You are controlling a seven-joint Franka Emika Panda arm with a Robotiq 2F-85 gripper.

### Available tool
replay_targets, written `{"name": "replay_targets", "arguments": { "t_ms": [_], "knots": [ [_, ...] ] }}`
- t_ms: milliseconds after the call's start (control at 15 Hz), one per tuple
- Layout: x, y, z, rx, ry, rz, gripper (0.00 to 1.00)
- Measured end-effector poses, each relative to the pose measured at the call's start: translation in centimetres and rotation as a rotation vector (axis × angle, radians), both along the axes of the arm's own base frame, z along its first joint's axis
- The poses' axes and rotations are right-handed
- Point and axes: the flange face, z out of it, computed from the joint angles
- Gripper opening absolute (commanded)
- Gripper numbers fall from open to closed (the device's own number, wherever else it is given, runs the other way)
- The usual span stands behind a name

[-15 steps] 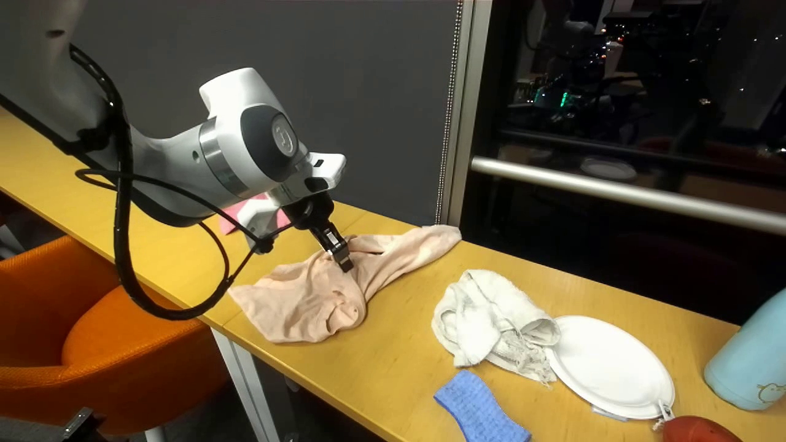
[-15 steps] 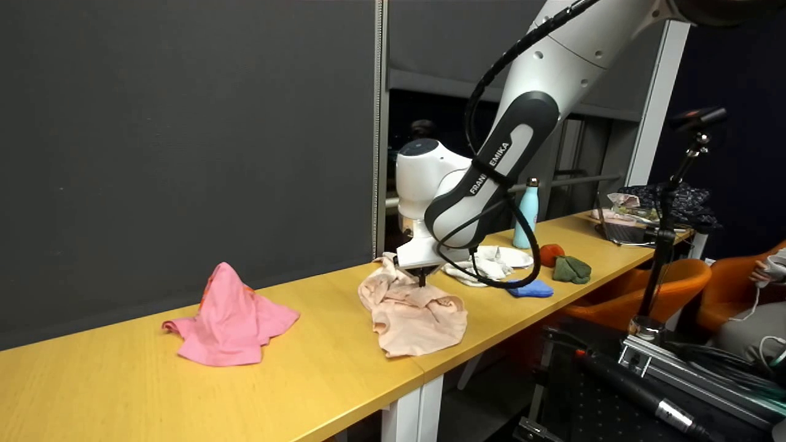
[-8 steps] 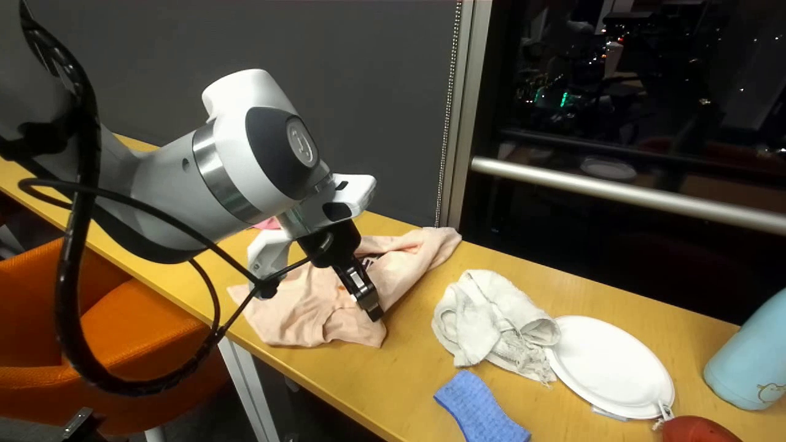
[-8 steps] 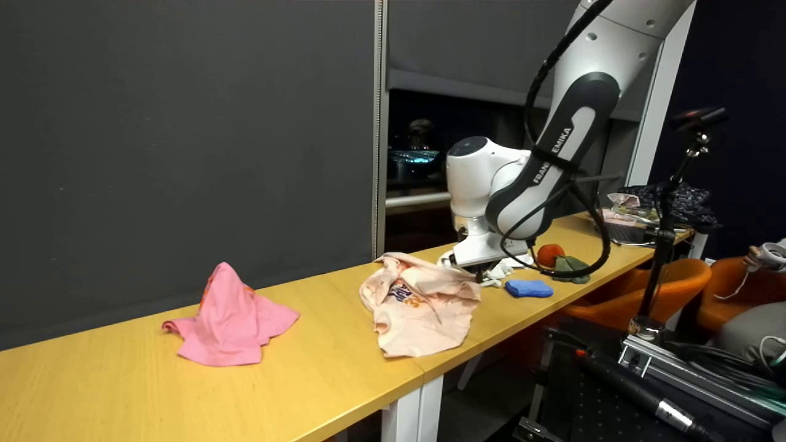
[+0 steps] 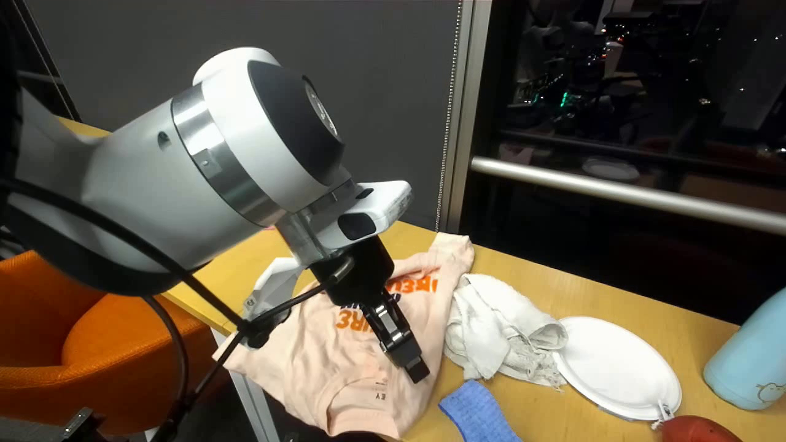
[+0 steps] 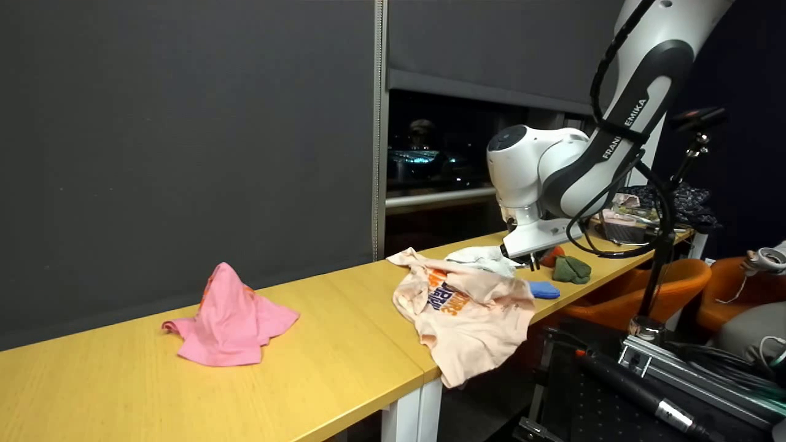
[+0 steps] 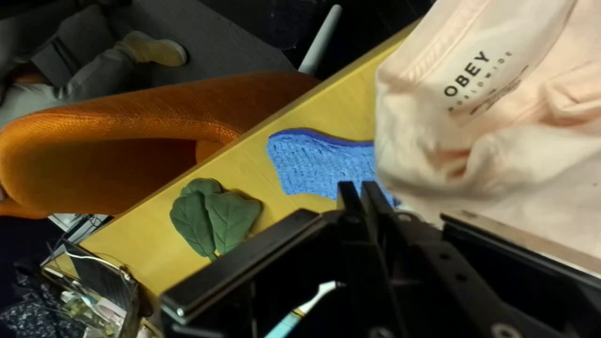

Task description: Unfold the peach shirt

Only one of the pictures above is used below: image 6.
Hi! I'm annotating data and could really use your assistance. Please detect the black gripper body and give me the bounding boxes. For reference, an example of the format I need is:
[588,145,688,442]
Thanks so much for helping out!
[518,247,551,273]

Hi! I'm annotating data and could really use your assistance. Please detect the peach shirt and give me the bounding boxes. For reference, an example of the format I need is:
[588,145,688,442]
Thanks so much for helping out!
[387,246,540,391]

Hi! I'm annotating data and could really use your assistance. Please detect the blue cloth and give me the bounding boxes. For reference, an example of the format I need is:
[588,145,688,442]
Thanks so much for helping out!
[527,281,566,303]

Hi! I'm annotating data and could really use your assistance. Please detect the green cloth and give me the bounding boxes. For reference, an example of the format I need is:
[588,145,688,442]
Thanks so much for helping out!
[551,252,594,288]

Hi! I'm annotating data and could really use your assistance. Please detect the bowl with items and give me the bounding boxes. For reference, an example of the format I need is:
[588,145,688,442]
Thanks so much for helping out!
[592,192,663,246]

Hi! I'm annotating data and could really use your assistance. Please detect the orange fabric chair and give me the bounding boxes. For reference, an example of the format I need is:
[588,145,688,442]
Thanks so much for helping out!
[568,255,715,333]
[696,252,786,339]

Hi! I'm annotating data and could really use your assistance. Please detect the silver metal handrail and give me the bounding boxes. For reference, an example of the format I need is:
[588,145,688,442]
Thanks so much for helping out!
[384,185,498,212]

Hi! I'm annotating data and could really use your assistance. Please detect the dark patterned cloth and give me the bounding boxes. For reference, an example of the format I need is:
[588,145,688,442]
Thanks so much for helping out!
[653,181,724,235]

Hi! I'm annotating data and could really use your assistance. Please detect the black pole silver tip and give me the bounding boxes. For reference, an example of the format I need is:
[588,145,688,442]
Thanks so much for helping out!
[562,341,717,442]

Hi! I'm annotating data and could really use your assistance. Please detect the white table leg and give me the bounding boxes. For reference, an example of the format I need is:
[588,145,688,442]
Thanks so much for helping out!
[379,376,446,442]

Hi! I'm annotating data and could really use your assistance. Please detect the pink cloth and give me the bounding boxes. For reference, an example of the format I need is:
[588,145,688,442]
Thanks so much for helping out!
[161,261,303,368]

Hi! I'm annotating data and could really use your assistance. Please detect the black camera stand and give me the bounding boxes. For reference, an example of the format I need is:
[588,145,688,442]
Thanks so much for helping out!
[630,105,732,339]

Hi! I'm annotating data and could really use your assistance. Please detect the aluminium rail frame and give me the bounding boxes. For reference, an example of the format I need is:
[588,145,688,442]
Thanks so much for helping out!
[618,328,786,429]

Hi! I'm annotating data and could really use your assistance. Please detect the grey window frame post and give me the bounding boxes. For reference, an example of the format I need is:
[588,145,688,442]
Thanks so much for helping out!
[369,0,394,261]

